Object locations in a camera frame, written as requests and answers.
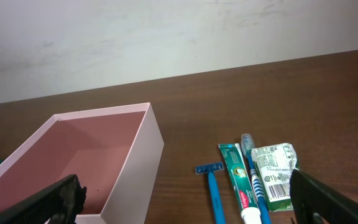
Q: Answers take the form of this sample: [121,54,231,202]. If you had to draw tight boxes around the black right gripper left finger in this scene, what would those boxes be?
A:
[0,174,87,224]

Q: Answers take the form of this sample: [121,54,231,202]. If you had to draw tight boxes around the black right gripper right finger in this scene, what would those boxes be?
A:
[290,169,358,224]

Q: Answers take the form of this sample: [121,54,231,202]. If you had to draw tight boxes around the blue disposable razor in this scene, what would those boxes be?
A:
[195,162,226,224]

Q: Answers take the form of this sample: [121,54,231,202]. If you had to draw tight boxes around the white green soap packet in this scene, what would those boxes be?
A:
[251,143,299,212]

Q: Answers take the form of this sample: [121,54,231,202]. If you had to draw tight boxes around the green toothpaste tube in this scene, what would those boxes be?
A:
[218,143,262,224]

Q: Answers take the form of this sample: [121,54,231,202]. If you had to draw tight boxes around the blue white toothbrush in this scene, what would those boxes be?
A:
[241,134,272,224]

